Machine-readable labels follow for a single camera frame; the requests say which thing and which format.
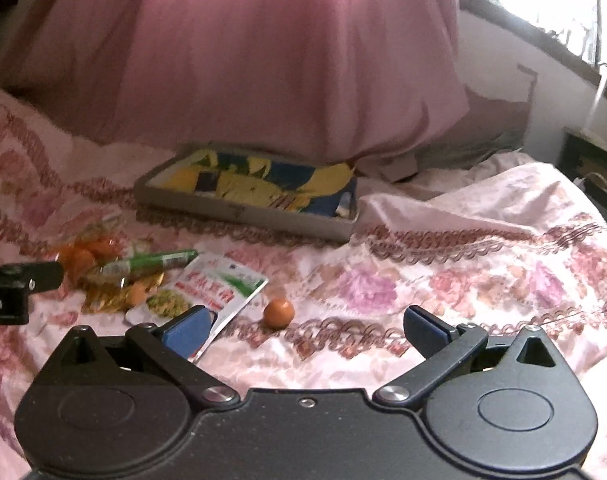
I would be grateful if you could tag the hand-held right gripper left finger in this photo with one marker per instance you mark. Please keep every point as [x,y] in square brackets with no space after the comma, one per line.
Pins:
[188,332]

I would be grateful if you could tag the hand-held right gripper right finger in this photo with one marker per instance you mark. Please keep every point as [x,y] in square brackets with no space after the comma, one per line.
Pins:
[426,332]

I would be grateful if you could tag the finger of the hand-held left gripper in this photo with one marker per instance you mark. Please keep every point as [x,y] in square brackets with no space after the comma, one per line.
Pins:
[43,275]

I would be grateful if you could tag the orange candy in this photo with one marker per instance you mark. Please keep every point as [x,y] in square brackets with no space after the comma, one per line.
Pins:
[81,262]
[105,247]
[136,294]

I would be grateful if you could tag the white snack packet green label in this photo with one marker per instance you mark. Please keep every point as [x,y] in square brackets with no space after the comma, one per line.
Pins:
[218,285]

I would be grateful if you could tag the gold foil snack packet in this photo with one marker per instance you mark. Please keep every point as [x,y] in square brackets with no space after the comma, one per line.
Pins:
[101,301]

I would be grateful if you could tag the green stick snack packet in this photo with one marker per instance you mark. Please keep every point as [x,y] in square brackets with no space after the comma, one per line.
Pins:
[153,262]

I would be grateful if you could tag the grey box with colourful lining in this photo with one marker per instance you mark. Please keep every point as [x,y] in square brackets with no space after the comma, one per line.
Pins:
[243,216]

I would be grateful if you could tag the floral bedsheet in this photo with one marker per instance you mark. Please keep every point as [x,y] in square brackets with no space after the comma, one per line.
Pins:
[383,270]

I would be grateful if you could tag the dusty pink cloth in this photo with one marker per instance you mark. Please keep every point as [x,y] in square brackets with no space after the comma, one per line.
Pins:
[396,166]

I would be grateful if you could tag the grey-green cloth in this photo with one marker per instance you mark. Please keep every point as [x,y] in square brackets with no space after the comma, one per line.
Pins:
[498,140]

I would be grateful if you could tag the dark wooden nightstand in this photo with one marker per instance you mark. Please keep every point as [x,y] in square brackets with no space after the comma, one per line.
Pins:
[593,165]

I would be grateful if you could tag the large pink pillow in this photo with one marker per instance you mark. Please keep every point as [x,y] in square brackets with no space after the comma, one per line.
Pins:
[258,60]

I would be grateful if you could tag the white desk lamp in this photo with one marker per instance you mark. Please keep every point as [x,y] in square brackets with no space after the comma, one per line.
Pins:
[599,92]

